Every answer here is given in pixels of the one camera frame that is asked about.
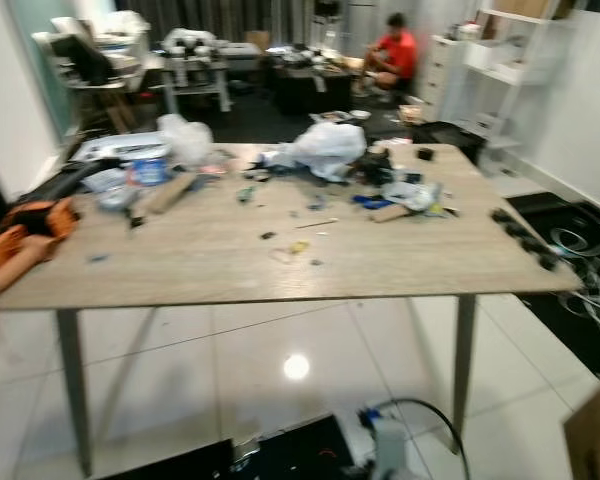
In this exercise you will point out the flat white tray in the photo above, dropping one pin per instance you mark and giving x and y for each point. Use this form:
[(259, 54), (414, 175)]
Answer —
[(120, 147)]

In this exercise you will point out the short brown cardboard tube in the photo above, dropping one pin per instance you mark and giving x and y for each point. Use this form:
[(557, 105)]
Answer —
[(390, 213)]

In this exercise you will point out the person in red shirt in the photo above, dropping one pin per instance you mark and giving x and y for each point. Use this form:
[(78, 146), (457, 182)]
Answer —
[(398, 52)]

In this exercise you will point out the clear crumpled plastic bag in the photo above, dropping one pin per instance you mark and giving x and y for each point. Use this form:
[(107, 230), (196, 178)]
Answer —
[(185, 138)]

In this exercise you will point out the large white plastic bag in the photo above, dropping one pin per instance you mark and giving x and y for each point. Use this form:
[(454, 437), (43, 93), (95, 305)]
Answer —
[(328, 147)]

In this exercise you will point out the blue and white tub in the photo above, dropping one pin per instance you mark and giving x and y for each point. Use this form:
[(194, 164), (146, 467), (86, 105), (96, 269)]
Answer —
[(148, 171)]

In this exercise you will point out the small woven basket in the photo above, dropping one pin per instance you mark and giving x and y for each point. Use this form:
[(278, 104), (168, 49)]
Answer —
[(412, 113)]

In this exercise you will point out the brown cardboard box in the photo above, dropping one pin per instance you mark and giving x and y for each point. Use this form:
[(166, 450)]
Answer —
[(595, 440)]

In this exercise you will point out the black rug white swirls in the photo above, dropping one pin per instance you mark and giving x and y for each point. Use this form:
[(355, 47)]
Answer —
[(580, 250)]

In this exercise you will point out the black low table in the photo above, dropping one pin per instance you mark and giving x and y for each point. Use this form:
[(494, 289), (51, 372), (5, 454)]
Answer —
[(310, 85)]

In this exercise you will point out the crumpled clear wrapper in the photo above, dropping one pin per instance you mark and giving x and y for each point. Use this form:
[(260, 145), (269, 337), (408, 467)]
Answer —
[(415, 195)]

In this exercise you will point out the light wood table grey legs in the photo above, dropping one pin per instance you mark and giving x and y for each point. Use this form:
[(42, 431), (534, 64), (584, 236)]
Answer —
[(210, 270)]

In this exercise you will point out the table with white printers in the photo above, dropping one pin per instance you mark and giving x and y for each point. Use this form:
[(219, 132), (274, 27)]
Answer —
[(90, 55)]

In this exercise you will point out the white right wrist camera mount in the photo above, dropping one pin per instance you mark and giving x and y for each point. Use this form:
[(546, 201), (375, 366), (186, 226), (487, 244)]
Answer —
[(390, 448)]

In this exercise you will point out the white desk with equipment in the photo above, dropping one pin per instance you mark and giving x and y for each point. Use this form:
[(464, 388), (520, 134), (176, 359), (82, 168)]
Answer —
[(200, 55)]

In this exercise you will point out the flat black bag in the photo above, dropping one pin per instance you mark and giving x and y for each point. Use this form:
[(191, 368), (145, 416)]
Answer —
[(75, 182)]

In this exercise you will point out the dark grey curtain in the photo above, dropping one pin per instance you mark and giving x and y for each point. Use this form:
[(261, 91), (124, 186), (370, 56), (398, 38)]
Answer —
[(230, 15)]

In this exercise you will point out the small black box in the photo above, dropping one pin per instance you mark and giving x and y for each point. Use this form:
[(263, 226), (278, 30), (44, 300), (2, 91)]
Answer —
[(426, 154)]

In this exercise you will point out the small blue item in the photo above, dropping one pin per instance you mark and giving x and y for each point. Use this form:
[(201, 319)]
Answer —
[(367, 201)]

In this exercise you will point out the thin wooden stick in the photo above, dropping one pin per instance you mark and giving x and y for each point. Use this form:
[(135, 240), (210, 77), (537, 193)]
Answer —
[(316, 224)]

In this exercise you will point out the long brown cardboard tube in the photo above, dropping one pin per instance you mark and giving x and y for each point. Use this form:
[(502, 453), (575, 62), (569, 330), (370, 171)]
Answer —
[(22, 262)]

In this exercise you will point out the black device pile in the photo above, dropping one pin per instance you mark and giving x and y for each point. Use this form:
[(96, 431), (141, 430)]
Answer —
[(380, 168)]

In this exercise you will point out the small yellow scrap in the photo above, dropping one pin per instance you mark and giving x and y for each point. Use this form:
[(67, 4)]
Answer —
[(299, 246)]

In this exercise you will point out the white shelf unit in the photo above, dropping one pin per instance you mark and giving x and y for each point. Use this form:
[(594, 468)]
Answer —
[(490, 65)]

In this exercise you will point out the black power strip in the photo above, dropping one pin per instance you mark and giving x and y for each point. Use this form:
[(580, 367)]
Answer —
[(525, 238)]

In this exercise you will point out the tan wooden block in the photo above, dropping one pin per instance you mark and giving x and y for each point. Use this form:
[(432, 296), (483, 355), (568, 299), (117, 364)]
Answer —
[(170, 193)]

